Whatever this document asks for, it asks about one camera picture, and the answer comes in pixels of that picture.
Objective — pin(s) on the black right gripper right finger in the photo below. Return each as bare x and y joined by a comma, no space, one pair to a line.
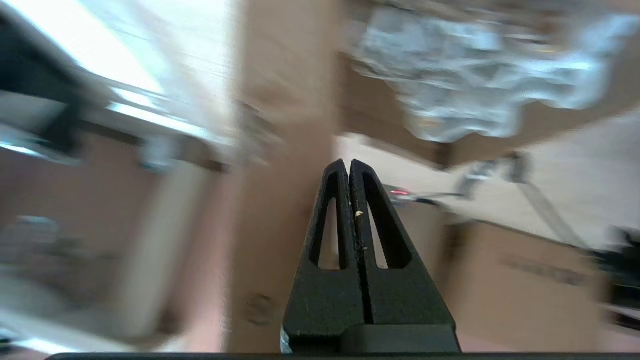
405,300

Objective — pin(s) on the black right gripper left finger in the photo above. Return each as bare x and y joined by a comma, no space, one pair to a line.
320,300

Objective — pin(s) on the brown cardboard shoe box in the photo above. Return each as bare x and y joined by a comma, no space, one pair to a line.
285,125

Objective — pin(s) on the brown cardboard carton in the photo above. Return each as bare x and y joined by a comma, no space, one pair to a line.
525,290

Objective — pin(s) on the crumpled clear plastic sheet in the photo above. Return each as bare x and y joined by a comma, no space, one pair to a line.
475,70

